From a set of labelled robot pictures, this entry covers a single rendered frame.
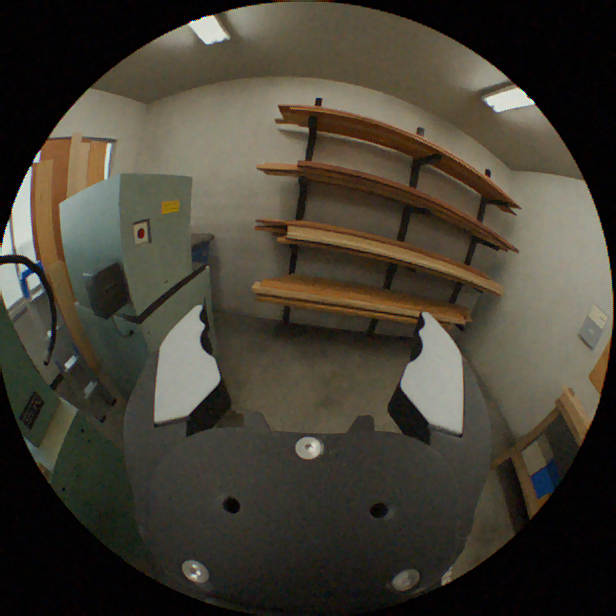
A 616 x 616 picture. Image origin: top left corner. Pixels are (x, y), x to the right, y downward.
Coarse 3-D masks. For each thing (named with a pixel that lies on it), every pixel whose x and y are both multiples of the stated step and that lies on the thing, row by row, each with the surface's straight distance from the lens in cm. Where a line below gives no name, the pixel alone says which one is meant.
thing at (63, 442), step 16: (64, 400) 89; (64, 416) 84; (80, 416) 82; (48, 432) 88; (64, 432) 81; (80, 432) 84; (32, 448) 94; (48, 448) 85; (64, 448) 81; (80, 448) 85; (48, 464) 83; (64, 464) 83; (48, 480) 82; (64, 480) 85; (64, 496) 87
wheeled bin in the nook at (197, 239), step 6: (192, 234) 196; (198, 234) 193; (204, 234) 194; (210, 234) 198; (192, 240) 171; (198, 240) 175; (204, 240) 180; (210, 240) 192; (192, 246) 161; (198, 246) 170; (204, 246) 190; (192, 252) 171; (198, 252) 181; (204, 252) 193; (192, 258) 173; (198, 258) 183; (204, 258) 195
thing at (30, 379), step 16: (0, 288) 76; (0, 304) 75; (0, 320) 76; (0, 336) 76; (16, 336) 78; (0, 352) 77; (16, 352) 78; (16, 368) 79; (32, 368) 81; (16, 384) 80; (32, 384) 82; (16, 400) 81; (48, 400) 86; (16, 416) 83; (48, 416) 88; (32, 432) 86
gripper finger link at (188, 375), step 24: (192, 312) 12; (168, 336) 10; (192, 336) 10; (168, 360) 9; (192, 360) 8; (168, 384) 8; (192, 384) 7; (216, 384) 7; (168, 408) 7; (192, 408) 7; (216, 408) 7
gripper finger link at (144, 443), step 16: (144, 368) 9; (144, 384) 8; (144, 400) 8; (128, 416) 8; (144, 416) 7; (128, 432) 8; (144, 432) 7; (160, 432) 7; (176, 432) 6; (192, 432) 7; (128, 448) 7; (144, 448) 7; (160, 448) 6; (128, 464) 7; (144, 464) 7; (144, 480) 6; (144, 496) 6; (144, 512) 6
